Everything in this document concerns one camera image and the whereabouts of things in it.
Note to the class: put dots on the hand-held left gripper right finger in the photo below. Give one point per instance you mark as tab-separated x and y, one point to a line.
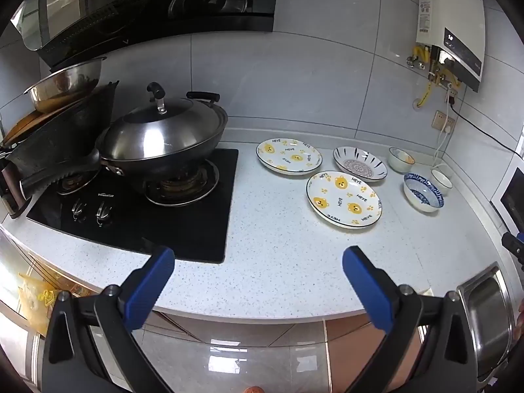
368	290

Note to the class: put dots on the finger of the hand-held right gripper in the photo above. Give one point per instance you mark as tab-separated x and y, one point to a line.
512	243

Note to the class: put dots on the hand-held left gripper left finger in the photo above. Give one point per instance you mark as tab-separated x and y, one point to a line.
148	290

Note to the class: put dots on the yellow bear print plate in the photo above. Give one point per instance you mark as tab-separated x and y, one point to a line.
344	201
288	156

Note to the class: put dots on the blue floral bowl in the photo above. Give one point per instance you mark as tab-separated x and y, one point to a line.
421	202

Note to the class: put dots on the blue striped patterned plate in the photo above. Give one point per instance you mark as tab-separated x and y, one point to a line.
359	166

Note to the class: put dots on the person's right forearm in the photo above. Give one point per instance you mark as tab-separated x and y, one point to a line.
520	315

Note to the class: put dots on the white microwave oven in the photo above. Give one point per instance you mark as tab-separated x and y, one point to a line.
511	200

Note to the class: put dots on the stainless steel sink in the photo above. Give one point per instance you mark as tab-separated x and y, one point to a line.
487	315

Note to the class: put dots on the black glass gas stove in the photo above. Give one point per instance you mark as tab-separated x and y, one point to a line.
184	221

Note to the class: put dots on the metal stove knob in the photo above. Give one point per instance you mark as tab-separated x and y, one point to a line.
103	213
78	208

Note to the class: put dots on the white bowl with dark rim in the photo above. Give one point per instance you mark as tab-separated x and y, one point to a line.
441	185

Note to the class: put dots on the black wok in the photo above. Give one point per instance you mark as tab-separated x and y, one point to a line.
176	166

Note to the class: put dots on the pale green small bowl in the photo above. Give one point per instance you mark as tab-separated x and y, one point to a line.
399	163

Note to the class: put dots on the steel wok lid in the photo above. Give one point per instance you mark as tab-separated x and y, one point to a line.
163	131

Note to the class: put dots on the brown wooden block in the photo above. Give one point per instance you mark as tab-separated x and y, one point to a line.
12	192

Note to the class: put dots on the black frying pan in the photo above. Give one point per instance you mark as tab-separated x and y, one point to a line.
61	131

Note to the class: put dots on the wooden cutting board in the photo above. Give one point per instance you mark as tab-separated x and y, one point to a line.
20	129

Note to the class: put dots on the stainless steel basin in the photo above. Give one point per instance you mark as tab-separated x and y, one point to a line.
65	84

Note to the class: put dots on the white gas water heater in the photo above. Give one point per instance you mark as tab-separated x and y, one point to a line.
450	8

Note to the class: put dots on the black range hood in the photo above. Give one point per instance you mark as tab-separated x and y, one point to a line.
123	0

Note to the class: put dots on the beige wall socket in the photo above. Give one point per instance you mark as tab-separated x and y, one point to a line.
440	119

